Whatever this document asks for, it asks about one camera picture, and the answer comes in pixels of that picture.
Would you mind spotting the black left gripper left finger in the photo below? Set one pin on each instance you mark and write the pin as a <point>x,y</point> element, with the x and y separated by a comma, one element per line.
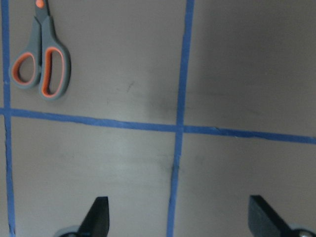
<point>97,221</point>

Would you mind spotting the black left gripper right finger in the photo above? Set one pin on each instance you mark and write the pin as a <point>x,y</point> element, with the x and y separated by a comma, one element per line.
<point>263,221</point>

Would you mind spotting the grey orange scissors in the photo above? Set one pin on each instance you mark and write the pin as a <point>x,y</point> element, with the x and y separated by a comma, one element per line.
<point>42,43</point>

